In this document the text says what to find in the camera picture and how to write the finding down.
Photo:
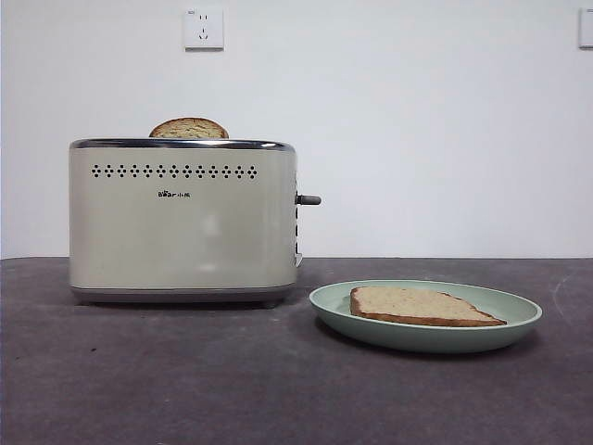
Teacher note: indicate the toasted bread slice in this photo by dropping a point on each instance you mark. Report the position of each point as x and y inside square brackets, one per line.
[417, 306]
[187, 129]

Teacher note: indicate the pale green round plate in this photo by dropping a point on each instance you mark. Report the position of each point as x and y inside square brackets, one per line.
[417, 338]

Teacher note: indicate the cream two-slot toaster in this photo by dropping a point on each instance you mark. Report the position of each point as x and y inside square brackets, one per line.
[180, 232]

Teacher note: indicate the white wall socket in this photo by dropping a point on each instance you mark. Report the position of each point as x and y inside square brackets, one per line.
[204, 30]

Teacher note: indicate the white wall plate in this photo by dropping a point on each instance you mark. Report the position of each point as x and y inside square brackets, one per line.
[587, 28]

